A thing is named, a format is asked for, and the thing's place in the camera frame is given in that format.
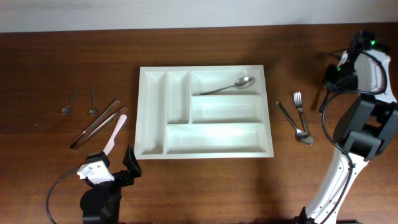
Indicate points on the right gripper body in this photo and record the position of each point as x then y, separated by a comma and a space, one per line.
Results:
344, 76

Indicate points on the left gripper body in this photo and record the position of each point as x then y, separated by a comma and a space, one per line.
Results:
122, 178

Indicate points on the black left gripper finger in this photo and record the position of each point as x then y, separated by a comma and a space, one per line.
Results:
132, 161
99, 156

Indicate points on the steel fork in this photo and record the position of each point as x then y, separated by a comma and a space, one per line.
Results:
323, 104
299, 107

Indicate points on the large steel spoon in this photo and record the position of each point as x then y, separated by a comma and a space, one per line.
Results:
239, 84
300, 135

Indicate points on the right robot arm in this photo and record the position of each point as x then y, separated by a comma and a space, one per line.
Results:
361, 134

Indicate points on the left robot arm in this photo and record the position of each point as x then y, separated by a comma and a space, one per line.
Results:
101, 203

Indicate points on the pink plastic knife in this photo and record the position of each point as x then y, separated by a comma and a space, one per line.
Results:
110, 144

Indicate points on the steel serrated tongs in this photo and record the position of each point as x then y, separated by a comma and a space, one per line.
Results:
105, 117

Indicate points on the small steel teaspoon right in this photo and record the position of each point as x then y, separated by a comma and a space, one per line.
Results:
93, 109

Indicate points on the small steel teaspoon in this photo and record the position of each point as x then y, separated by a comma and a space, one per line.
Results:
67, 109
93, 109

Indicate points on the small steel teaspoon left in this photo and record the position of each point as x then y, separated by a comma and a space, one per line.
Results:
67, 109

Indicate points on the white cutlery tray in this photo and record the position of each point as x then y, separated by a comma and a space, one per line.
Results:
175, 122

